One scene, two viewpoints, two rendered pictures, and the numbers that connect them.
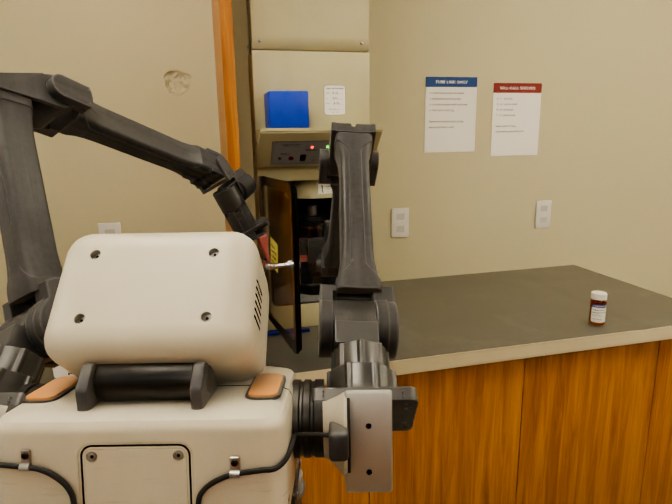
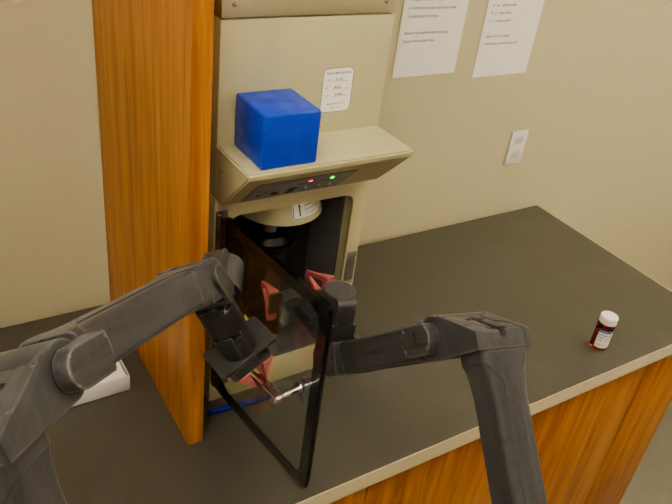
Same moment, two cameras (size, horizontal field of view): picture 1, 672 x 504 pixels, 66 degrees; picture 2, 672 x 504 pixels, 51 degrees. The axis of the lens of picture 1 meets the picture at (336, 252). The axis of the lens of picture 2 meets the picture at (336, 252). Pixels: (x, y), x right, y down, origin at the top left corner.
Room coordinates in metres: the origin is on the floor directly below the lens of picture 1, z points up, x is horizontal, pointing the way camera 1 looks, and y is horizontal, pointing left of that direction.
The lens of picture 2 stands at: (0.37, 0.40, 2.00)
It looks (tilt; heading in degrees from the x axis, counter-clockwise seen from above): 32 degrees down; 338
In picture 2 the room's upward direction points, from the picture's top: 8 degrees clockwise
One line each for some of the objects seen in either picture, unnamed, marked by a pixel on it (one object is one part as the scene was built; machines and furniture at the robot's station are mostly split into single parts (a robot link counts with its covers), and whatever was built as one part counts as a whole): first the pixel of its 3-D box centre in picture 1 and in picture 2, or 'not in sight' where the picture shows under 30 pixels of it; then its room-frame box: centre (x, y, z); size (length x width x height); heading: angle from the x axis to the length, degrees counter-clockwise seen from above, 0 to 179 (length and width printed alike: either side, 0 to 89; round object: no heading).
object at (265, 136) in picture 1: (318, 147); (316, 174); (1.41, 0.04, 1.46); 0.32 x 0.11 x 0.10; 104
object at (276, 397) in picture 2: (273, 263); (274, 383); (1.19, 0.15, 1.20); 0.10 x 0.05 x 0.03; 20
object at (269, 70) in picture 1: (307, 191); (263, 196); (1.59, 0.08, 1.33); 0.32 x 0.25 x 0.77; 104
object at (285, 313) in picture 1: (278, 259); (264, 354); (1.27, 0.14, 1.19); 0.30 x 0.01 x 0.40; 20
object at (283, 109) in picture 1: (286, 110); (276, 128); (1.39, 0.12, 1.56); 0.10 x 0.10 x 0.09; 14
